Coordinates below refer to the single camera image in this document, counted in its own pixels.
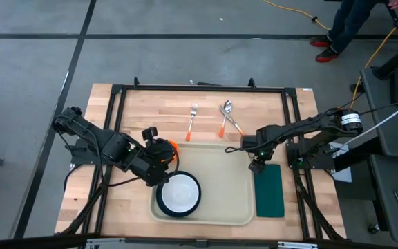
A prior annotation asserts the orange-handled metal knife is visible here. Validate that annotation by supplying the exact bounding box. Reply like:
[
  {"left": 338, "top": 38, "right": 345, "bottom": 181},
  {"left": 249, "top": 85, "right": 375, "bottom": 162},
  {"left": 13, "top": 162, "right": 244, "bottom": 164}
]
[{"left": 218, "top": 104, "right": 246, "bottom": 137}]

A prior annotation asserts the dark green cloth napkin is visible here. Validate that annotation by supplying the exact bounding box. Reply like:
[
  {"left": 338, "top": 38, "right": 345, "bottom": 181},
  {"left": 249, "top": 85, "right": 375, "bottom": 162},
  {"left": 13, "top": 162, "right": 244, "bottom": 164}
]
[{"left": 254, "top": 163, "right": 286, "bottom": 219}]

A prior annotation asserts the black aluminium table frame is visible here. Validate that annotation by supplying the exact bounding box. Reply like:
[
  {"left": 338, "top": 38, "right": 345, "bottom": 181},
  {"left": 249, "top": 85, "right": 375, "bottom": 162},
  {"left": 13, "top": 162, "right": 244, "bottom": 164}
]
[{"left": 55, "top": 76, "right": 347, "bottom": 243}]

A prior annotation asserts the white plate with dark rim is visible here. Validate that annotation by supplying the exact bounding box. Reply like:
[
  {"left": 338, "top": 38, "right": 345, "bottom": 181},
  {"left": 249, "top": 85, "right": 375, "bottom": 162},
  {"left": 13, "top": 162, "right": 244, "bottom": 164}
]
[{"left": 155, "top": 170, "right": 202, "bottom": 219}]

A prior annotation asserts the beige plastic tray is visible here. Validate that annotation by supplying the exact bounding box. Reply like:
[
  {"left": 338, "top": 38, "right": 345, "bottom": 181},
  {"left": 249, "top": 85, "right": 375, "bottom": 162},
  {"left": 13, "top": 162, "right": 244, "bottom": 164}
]
[{"left": 149, "top": 142, "right": 256, "bottom": 227}]

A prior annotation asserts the black power cable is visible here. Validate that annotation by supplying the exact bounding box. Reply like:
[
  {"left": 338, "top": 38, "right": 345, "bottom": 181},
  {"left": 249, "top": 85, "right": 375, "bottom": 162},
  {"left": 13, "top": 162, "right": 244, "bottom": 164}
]
[{"left": 337, "top": 91, "right": 398, "bottom": 117}]

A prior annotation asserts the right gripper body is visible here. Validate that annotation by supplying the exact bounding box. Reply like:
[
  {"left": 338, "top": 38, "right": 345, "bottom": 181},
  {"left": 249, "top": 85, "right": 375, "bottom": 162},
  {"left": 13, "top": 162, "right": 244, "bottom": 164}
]
[{"left": 241, "top": 125, "right": 280, "bottom": 161}]

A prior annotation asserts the orange-handled metal fork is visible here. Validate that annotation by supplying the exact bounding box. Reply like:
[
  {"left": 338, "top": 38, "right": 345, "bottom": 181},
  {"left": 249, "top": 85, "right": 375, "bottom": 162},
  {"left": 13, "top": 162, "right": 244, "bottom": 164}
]
[{"left": 184, "top": 102, "right": 199, "bottom": 142}]

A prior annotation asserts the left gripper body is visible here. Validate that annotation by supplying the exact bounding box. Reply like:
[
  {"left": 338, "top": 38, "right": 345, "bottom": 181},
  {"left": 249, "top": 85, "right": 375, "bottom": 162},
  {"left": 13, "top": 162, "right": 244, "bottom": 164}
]
[{"left": 129, "top": 138, "right": 180, "bottom": 187}]

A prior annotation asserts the white cable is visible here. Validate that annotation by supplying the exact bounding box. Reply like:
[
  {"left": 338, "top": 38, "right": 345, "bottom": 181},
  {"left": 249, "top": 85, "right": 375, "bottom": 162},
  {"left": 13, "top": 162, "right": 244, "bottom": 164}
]
[{"left": 343, "top": 96, "right": 398, "bottom": 147}]

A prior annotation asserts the yellow cable with black knot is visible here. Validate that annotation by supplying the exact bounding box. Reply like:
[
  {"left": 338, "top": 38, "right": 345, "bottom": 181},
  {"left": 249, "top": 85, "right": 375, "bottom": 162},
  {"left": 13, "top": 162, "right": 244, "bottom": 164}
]
[{"left": 261, "top": 0, "right": 332, "bottom": 31}]

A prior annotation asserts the black rig bar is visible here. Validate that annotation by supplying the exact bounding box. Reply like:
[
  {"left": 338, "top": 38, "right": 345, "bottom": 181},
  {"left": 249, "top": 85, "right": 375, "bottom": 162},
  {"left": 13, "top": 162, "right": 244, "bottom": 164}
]
[{"left": 0, "top": 233, "right": 398, "bottom": 249}]

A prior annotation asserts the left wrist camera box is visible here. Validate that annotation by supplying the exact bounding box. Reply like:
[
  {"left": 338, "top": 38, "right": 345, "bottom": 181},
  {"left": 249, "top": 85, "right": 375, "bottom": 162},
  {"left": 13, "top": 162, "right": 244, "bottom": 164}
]
[{"left": 141, "top": 126, "right": 159, "bottom": 142}]

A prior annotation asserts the white paper sheet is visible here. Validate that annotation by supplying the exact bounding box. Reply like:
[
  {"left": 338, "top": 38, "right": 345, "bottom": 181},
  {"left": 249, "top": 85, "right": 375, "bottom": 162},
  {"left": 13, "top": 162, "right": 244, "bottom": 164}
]
[{"left": 329, "top": 140, "right": 354, "bottom": 183}]

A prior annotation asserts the person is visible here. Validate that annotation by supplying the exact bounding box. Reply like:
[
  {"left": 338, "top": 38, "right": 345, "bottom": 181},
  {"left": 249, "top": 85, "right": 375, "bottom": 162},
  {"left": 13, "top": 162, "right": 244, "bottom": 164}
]
[{"left": 309, "top": 0, "right": 398, "bottom": 64}]

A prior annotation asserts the orange-handled metal spoon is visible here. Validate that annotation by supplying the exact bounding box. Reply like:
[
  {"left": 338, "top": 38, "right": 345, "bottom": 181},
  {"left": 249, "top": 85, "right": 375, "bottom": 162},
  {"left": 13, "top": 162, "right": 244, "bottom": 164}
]
[{"left": 218, "top": 100, "right": 234, "bottom": 138}]

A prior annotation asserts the orange plastic cup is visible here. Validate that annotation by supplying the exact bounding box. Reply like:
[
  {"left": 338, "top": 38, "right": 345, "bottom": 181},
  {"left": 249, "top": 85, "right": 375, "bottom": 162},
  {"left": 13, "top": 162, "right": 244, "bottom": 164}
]
[{"left": 167, "top": 139, "right": 180, "bottom": 163}]

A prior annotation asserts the black desk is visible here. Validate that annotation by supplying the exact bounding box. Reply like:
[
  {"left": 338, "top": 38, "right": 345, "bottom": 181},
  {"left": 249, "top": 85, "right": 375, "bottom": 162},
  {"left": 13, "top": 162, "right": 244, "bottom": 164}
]
[
  {"left": 369, "top": 154, "right": 398, "bottom": 243},
  {"left": 360, "top": 67, "right": 398, "bottom": 159}
]

